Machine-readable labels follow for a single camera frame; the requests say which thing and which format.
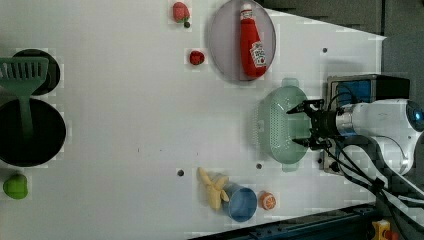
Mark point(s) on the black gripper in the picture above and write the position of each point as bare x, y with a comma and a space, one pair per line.
323, 124

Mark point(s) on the mint green plastic strainer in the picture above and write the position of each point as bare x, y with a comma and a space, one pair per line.
276, 129

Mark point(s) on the silver black toaster oven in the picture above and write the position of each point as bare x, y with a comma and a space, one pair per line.
363, 87

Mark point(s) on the toy orange slice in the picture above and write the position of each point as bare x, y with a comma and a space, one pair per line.
267, 200

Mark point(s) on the red plush ketchup bottle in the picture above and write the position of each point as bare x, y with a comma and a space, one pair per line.
253, 58

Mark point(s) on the blue plastic cup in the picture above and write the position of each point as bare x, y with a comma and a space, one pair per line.
242, 202

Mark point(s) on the yellow red emergency button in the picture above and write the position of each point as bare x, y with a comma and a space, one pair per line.
383, 231

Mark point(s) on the grey round plate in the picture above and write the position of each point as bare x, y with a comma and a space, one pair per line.
224, 38

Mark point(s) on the small red toy strawberry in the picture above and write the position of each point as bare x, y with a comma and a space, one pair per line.
196, 57

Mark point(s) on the pink toy strawberry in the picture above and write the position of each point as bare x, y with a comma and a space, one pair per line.
181, 12

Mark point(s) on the large black pot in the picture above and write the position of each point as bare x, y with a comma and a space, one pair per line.
49, 133

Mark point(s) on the green plastic spatula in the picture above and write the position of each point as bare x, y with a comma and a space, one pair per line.
22, 76

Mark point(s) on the green toy pear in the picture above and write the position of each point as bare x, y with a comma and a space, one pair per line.
16, 187

